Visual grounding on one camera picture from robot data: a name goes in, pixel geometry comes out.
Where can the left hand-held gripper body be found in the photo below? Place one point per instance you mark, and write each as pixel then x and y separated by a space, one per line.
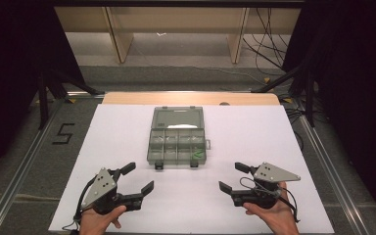
pixel 99 192

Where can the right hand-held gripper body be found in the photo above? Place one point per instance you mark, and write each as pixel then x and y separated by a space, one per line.
pixel 267 182

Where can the green plastic wall plug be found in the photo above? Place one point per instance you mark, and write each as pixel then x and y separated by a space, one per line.
pixel 196 156
pixel 198 152

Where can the transparent grey compartment box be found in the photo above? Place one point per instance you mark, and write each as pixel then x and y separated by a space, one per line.
pixel 176 143

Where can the person's left hand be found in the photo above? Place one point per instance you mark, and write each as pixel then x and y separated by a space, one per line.
pixel 96 222

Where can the person's right hand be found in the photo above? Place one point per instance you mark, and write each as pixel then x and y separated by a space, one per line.
pixel 274 217

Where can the white table sheet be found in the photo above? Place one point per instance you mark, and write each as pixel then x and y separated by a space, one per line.
pixel 241 137

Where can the yellow tape piece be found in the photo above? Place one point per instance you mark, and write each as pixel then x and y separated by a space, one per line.
pixel 287 100
pixel 266 80
pixel 71 100

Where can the wooden table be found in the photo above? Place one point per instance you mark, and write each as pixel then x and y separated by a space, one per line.
pixel 189 98

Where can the black metal stand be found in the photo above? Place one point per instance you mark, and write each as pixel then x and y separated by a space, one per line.
pixel 290 81
pixel 55 88

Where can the black curtain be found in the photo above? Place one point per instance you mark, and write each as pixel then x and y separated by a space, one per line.
pixel 355 81
pixel 9 65

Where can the beige wooden desk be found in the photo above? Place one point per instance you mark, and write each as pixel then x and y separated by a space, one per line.
pixel 176 19

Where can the aluminium floor rail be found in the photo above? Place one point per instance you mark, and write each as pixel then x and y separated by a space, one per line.
pixel 333 176
pixel 23 163

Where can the black frame beam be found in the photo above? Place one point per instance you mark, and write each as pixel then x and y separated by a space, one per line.
pixel 176 3

